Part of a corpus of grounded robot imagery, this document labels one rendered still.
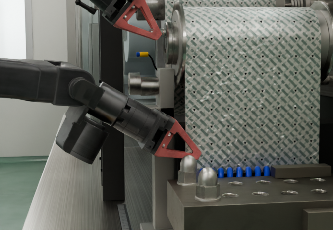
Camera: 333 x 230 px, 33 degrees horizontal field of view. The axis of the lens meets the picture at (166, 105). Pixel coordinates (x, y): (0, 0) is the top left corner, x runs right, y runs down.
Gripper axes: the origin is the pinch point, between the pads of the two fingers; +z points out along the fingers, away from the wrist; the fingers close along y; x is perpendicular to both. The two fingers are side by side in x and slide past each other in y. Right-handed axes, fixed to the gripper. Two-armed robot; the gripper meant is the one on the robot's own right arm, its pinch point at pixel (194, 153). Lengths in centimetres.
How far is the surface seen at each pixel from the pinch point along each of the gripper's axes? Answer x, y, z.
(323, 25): 30.1, -1.0, 8.6
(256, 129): 8.7, 0.3, 7.2
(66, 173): -26, -64, -12
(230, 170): 0.7, 3.2, 5.8
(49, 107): -69, -556, -29
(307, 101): 17.2, 0.3, 12.6
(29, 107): -80, -556, -48
